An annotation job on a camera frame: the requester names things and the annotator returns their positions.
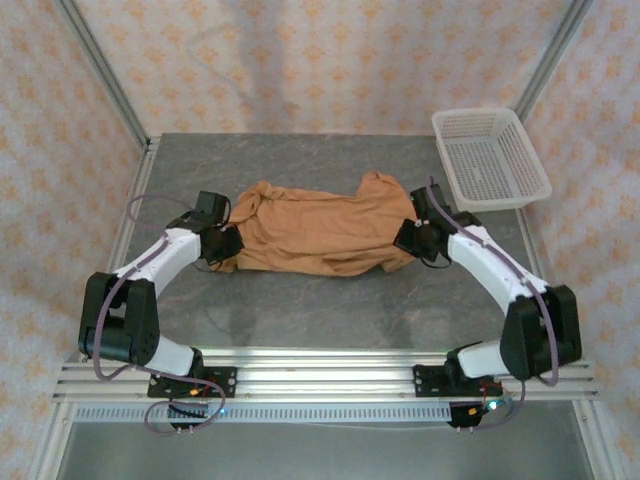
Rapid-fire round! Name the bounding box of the orange-tan t-shirt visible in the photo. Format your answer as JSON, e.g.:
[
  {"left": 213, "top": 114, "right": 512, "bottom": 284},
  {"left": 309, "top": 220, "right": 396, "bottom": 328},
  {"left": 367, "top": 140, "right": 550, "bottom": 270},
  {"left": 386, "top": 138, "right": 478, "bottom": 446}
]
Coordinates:
[{"left": 217, "top": 171, "right": 419, "bottom": 277}]

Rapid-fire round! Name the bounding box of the white perforated plastic basket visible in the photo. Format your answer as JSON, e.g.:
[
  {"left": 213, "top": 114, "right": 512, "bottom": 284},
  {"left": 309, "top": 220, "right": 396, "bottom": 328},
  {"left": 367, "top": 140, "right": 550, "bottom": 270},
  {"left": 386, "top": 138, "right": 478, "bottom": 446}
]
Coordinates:
[{"left": 431, "top": 106, "right": 554, "bottom": 212}]

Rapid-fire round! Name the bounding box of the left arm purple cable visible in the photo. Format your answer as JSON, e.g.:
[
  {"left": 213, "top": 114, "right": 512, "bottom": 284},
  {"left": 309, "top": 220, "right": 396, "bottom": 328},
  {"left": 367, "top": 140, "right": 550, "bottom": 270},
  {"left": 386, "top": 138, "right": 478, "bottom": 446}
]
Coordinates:
[{"left": 92, "top": 193, "right": 227, "bottom": 439}]

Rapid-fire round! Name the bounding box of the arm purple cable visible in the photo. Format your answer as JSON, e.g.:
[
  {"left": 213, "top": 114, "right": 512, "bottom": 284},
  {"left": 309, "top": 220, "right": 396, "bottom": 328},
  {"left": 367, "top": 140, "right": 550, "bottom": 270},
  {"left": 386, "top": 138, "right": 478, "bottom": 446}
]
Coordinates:
[
  {"left": 427, "top": 174, "right": 561, "bottom": 434},
  {"left": 92, "top": 193, "right": 227, "bottom": 439}
]

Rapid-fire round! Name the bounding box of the aluminium table side rail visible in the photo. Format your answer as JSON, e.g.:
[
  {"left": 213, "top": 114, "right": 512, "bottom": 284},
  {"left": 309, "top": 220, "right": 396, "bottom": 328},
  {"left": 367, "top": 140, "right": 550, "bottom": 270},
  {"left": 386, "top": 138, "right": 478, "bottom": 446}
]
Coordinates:
[
  {"left": 79, "top": 137, "right": 161, "bottom": 361},
  {"left": 517, "top": 207, "right": 571, "bottom": 359}
]

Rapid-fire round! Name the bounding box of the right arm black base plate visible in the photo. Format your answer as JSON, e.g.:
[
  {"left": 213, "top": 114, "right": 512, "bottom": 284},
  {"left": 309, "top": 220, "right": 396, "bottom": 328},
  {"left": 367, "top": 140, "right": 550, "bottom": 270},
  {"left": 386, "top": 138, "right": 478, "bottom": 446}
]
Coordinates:
[{"left": 413, "top": 363, "right": 503, "bottom": 400}]

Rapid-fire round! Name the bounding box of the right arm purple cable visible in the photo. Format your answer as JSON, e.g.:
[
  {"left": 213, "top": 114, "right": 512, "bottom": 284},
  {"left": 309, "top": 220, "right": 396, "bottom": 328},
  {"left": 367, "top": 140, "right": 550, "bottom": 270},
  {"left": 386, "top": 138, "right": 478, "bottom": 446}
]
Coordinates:
[{"left": 427, "top": 174, "right": 561, "bottom": 434}]

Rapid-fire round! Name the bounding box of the aluminium mounting rail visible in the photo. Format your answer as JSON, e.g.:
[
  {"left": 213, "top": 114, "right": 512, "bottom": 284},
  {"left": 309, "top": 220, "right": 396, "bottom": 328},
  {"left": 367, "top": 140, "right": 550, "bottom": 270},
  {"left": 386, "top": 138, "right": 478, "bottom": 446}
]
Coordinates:
[{"left": 52, "top": 348, "right": 601, "bottom": 402}]

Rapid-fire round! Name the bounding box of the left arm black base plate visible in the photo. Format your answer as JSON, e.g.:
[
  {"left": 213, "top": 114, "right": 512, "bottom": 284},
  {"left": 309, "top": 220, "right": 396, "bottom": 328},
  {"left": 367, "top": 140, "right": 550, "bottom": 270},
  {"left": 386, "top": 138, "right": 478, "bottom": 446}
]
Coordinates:
[{"left": 147, "top": 366, "right": 239, "bottom": 400}]

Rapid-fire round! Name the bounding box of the small controller board with wires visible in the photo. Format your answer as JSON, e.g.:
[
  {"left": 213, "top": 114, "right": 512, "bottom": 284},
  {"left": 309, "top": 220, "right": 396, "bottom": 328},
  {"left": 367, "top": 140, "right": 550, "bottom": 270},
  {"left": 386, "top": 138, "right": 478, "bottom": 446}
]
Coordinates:
[
  {"left": 167, "top": 384, "right": 224, "bottom": 419},
  {"left": 467, "top": 382, "right": 516, "bottom": 419}
]

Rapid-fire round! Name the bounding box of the aluminium frame post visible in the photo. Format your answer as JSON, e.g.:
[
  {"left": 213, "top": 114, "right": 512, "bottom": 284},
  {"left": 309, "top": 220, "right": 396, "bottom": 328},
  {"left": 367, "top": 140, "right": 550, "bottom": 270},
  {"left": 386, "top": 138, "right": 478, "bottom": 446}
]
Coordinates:
[
  {"left": 55, "top": 0, "right": 152, "bottom": 147},
  {"left": 513, "top": 0, "right": 595, "bottom": 120}
]

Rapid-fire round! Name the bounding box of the grey slotted cable duct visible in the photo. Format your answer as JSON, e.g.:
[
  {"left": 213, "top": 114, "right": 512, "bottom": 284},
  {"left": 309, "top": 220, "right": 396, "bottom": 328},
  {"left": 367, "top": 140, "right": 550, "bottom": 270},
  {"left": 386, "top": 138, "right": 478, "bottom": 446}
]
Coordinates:
[{"left": 74, "top": 403, "right": 454, "bottom": 424}]

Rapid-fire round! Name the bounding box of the aluminium frame leg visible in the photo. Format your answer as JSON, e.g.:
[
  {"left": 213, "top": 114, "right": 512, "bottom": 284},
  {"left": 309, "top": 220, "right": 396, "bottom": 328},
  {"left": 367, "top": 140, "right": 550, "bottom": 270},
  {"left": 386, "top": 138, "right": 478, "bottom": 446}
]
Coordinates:
[
  {"left": 572, "top": 399, "right": 617, "bottom": 480},
  {"left": 28, "top": 399, "right": 77, "bottom": 480}
]

